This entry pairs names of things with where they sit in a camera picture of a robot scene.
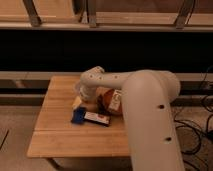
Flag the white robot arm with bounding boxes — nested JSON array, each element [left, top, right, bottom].
[[79, 66, 185, 171]]

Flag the yellow tag on gripper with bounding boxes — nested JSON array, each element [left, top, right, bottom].
[[72, 96, 82, 110]]

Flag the blue sponge block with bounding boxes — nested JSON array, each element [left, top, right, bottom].
[[71, 107, 86, 124]]

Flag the black red rectangular box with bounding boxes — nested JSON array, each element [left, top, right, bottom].
[[84, 112, 110, 126]]

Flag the wooden table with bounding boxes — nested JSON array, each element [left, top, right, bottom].
[[27, 76, 129, 158]]

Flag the black cables on floor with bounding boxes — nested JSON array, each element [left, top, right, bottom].
[[173, 65, 213, 171]]

